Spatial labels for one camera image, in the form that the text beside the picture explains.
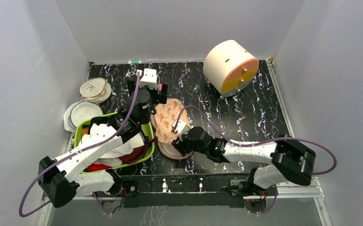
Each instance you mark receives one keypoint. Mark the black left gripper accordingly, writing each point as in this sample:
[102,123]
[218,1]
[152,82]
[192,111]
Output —
[161,98]

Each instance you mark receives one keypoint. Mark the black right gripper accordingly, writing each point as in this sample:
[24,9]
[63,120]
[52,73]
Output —
[179,147]

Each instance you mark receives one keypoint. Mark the floral mesh laundry bag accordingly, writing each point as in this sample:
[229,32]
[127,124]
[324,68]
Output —
[162,121]

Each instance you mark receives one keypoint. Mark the white bra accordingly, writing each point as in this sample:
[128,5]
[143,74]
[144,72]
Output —
[109,151]

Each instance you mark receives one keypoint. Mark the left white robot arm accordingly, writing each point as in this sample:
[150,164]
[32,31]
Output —
[120,135]

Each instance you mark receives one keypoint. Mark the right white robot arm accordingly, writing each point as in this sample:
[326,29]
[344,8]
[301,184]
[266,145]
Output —
[286,160]

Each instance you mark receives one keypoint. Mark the dark red bra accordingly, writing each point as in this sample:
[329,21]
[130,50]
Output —
[137,154]

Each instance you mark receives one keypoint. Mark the white round mesh bag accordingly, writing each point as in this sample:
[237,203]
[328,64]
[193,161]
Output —
[79,112]

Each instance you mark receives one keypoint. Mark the small pink block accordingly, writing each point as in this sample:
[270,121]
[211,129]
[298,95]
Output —
[160,85]

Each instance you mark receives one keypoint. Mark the small green white marker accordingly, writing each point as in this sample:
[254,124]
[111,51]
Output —
[134,62]

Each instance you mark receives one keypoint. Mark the green plastic basket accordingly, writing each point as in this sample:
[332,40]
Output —
[146,129]

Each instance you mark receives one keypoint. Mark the cream cylindrical drum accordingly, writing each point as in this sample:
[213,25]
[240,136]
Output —
[229,67]

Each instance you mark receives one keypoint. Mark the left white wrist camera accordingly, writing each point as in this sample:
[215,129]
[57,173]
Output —
[148,77]

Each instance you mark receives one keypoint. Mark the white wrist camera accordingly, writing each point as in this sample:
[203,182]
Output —
[180,127]
[148,77]

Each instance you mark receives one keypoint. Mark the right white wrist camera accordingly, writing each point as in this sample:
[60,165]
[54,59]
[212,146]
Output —
[180,127]

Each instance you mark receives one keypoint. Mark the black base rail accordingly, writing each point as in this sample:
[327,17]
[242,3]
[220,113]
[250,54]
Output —
[187,190]

